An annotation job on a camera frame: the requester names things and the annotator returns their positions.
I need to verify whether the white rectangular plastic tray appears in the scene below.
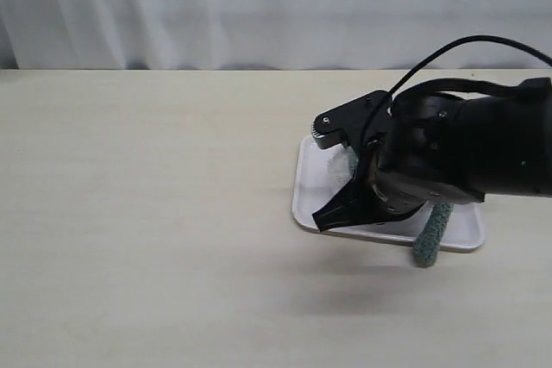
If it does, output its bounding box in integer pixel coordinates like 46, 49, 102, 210
292, 135, 486, 253

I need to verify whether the white backdrop curtain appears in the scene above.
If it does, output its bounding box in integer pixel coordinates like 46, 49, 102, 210
1, 0, 551, 70

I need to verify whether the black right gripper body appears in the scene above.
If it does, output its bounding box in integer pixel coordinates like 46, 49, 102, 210
366, 92, 483, 217

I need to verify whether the green fleece scarf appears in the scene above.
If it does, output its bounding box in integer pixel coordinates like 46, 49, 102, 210
345, 149, 454, 268

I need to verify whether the black camera cable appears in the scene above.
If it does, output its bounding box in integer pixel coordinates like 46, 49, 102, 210
360, 35, 552, 149

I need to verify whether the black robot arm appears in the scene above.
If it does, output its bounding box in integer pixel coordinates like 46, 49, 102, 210
312, 78, 551, 231

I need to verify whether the white plush snowman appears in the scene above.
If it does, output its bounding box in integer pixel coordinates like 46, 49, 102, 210
327, 149, 352, 192

